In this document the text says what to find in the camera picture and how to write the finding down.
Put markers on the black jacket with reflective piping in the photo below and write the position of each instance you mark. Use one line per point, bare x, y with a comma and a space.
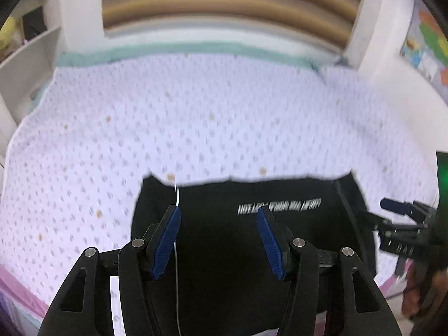
217, 252

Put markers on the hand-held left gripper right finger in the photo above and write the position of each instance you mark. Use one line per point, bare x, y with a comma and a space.
271, 245

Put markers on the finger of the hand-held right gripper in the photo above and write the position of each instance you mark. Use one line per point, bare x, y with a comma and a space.
393, 205
374, 221

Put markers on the tan ribbed headboard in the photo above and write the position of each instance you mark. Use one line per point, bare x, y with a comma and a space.
227, 7

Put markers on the teal mattress sheet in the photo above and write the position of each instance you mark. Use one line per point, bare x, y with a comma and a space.
175, 50

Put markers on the person's right hand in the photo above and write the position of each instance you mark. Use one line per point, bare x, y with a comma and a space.
420, 290

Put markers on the yellow plush toy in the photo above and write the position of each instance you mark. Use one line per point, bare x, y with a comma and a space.
7, 35

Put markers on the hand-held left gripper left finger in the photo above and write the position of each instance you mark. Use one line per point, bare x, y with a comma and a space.
166, 241

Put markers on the white bed frame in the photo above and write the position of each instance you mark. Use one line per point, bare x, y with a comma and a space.
378, 14

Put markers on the white shelf unit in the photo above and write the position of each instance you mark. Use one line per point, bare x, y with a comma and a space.
31, 63

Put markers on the white dotted blanket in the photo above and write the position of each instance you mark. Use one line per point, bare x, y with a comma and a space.
210, 112

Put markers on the colourful wall map poster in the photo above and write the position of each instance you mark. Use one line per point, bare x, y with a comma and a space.
430, 42

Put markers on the pink bedsheet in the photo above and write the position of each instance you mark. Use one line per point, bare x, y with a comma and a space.
17, 294

